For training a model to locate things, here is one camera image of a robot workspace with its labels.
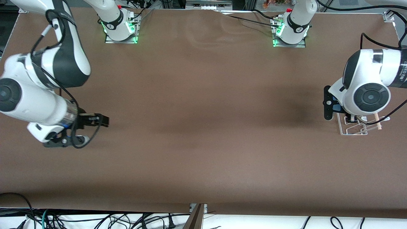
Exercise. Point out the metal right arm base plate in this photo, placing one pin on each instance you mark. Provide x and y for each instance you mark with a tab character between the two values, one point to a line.
109	40

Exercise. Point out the brown wedge beam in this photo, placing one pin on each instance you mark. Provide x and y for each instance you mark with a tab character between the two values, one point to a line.
194	221

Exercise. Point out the black power plug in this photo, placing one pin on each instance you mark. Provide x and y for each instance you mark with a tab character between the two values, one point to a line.
171	224

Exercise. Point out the brown table cover sheet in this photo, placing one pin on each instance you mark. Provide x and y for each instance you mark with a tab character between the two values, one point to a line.
203	133

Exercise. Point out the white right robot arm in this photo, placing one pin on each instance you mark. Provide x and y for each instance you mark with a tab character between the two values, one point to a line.
31	101

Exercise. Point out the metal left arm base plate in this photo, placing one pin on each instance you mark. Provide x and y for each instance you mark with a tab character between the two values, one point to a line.
302	44

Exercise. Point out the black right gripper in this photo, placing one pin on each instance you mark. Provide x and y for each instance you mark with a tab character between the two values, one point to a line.
85	120

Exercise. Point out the small metal edge bracket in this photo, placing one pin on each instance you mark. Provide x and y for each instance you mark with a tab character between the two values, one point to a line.
205	207

